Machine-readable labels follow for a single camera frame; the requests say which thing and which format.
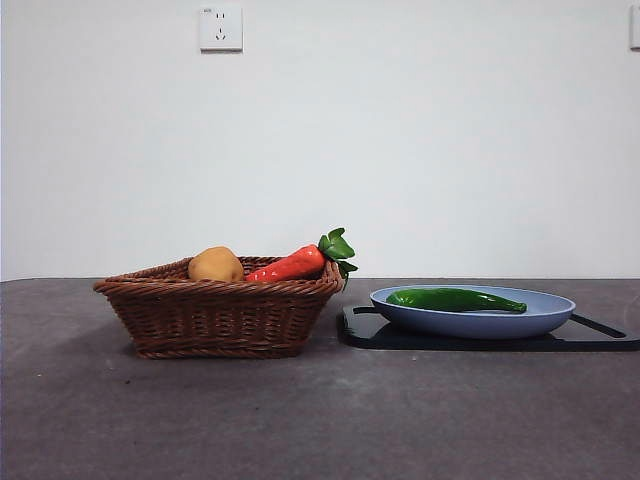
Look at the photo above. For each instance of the light blue plate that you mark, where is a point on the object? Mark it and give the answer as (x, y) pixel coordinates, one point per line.
(475, 322)

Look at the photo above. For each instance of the green pepper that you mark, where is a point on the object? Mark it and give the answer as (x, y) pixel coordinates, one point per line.
(445, 299)

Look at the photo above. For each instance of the orange carrot with green leaves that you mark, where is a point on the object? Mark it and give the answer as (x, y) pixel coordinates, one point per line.
(290, 265)

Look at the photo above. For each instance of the tan potato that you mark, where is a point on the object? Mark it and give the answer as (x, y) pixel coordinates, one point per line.
(215, 265)

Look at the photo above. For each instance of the black rectangular tray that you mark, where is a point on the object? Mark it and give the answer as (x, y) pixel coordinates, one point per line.
(590, 337)

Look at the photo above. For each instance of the white wall power outlet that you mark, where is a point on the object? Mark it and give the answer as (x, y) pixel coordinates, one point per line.
(221, 27)
(635, 27)

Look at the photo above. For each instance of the brown woven wicker basket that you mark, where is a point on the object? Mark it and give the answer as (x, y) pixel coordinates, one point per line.
(215, 320)

